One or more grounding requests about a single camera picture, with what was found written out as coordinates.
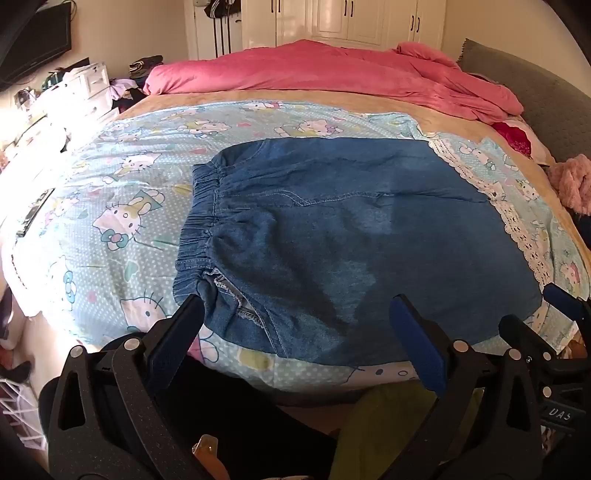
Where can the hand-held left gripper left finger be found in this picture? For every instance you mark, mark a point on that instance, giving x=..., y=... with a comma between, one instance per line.
x=178, y=337

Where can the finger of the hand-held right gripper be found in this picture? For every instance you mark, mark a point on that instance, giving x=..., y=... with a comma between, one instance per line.
x=526, y=337
x=563, y=302

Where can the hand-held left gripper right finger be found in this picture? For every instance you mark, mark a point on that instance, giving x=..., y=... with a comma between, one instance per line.
x=415, y=337

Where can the blue denim jeans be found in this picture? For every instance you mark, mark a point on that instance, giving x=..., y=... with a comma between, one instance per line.
x=346, y=230

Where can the person's black trousers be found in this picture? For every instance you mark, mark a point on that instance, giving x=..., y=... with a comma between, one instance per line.
x=240, y=415

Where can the person's green jacket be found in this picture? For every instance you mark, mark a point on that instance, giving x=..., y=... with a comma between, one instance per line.
x=369, y=434

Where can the pink fluffy cloth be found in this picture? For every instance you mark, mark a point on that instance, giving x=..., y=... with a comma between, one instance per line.
x=575, y=184

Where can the cartoon printed blanket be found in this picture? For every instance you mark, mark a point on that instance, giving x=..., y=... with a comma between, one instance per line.
x=115, y=184

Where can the red cloth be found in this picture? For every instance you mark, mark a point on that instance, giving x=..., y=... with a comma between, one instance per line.
x=512, y=136

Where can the grey quilted headboard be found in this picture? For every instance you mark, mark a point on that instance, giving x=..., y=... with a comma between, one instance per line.
x=545, y=101

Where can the white drawer unit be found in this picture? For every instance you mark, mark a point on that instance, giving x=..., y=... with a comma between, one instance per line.
x=92, y=78

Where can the pile of dark clothes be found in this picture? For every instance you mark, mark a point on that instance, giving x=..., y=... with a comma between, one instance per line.
x=147, y=65

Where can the pink duvet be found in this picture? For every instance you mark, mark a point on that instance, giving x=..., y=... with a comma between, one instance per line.
x=300, y=69

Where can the white wardrobe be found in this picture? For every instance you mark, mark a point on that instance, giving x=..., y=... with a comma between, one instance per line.
x=360, y=18

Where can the black television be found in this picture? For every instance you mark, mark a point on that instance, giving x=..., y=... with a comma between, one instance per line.
x=32, y=41

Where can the hanging dark clothes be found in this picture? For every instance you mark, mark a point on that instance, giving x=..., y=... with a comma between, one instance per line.
x=222, y=8

